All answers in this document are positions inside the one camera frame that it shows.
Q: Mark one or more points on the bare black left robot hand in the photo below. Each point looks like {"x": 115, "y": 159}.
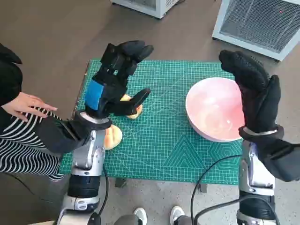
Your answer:
{"x": 96, "y": 93}

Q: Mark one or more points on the person's hand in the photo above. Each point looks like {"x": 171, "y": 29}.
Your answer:
{"x": 25, "y": 105}

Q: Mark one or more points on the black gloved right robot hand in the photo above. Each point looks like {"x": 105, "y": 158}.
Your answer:
{"x": 255, "y": 98}

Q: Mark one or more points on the pink bowl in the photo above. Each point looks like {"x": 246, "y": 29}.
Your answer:
{"x": 211, "y": 105}

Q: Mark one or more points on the orange sliced toy bread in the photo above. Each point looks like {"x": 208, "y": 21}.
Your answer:
{"x": 136, "y": 114}

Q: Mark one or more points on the round scored toy bun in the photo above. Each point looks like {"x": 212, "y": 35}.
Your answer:
{"x": 114, "y": 138}

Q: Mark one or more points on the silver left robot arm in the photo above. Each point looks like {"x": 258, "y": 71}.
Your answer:
{"x": 86, "y": 150}

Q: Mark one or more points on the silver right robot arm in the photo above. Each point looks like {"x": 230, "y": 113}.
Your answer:
{"x": 248, "y": 159}

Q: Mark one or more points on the person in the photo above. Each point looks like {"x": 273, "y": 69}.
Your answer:
{"x": 14, "y": 145}
{"x": 140, "y": 215}

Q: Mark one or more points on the white mesh cabinet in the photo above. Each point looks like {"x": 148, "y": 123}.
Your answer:
{"x": 255, "y": 21}

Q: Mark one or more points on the green cutting mat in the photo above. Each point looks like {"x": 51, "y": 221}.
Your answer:
{"x": 159, "y": 140}

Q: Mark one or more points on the white glass-top cabinet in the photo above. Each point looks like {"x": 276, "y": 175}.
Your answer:
{"x": 145, "y": 5}

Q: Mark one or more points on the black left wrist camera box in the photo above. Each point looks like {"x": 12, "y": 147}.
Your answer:
{"x": 61, "y": 138}

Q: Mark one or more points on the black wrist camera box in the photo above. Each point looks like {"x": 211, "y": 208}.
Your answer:
{"x": 281, "y": 161}
{"x": 61, "y": 138}

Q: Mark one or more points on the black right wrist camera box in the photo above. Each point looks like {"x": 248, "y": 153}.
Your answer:
{"x": 281, "y": 161}

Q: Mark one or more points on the black table bracket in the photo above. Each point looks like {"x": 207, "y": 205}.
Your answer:
{"x": 120, "y": 183}
{"x": 203, "y": 188}

